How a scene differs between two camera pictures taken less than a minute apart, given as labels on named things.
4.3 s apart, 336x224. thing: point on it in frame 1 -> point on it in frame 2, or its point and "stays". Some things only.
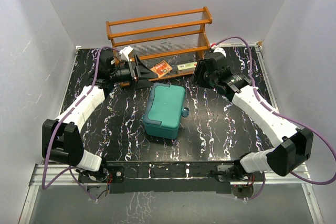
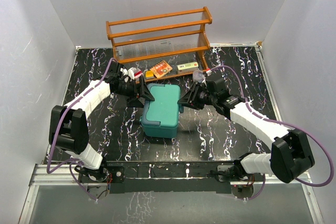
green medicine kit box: [164, 108] stays
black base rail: [170, 177] stays
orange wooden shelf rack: [167, 45] stays
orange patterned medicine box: [161, 68] stays
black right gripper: [196, 79] -> [188, 99]
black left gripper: [143, 73] -> [140, 92]
